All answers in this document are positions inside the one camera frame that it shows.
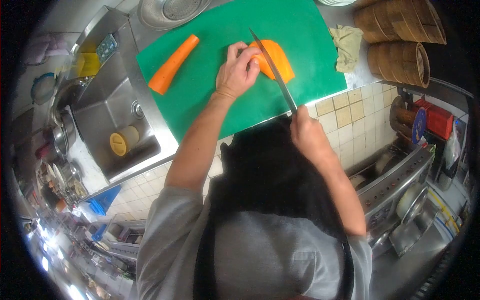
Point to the person's right hand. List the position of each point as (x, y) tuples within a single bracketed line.
[(308, 132)]

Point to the person's left hand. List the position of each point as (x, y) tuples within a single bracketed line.
[(234, 75)]

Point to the person's left middle finger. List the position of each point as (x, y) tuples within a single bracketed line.
[(237, 48)]

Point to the person's left thumb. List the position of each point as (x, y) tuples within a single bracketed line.
[(255, 69)]

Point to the person's right fingers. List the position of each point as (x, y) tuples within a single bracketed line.
[(300, 115)]

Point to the person's left index finger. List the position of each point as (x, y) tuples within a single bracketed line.
[(250, 54)]

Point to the kitchen knife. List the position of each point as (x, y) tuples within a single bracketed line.
[(273, 69)]

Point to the orange carrot chunk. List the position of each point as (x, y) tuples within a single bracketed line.
[(279, 60)]

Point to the green cutting board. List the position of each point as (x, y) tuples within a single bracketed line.
[(240, 63)]

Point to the long orange carrot piece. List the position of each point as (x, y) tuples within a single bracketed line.
[(173, 64)]

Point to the metal colander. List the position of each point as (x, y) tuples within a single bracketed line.
[(170, 12)]

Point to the crumpled beige cloth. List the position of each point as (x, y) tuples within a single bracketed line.
[(347, 47)]

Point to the stack of white plates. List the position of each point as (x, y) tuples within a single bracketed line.
[(336, 2)]

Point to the bamboo steamer basket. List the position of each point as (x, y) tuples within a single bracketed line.
[(399, 62)]

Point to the person's body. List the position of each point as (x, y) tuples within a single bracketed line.
[(258, 228)]

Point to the green scouring pad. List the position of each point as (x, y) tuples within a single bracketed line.
[(107, 47)]

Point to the red plastic crate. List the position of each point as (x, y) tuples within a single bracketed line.
[(435, 118)]

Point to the stack of bamboo steamers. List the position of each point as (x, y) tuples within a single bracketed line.
[(399, 18)]

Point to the stainless steel sink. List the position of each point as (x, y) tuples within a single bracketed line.
[(112, 108)]

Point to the yellow lidded container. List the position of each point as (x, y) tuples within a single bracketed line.
[(123, 140)]

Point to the yellow sponge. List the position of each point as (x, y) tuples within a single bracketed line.
[(89, 64)]

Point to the stack of metal pots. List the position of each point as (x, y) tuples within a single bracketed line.
[(62, 137)]

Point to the blue plastic dustpan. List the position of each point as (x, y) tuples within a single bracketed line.
[(101, 200)]

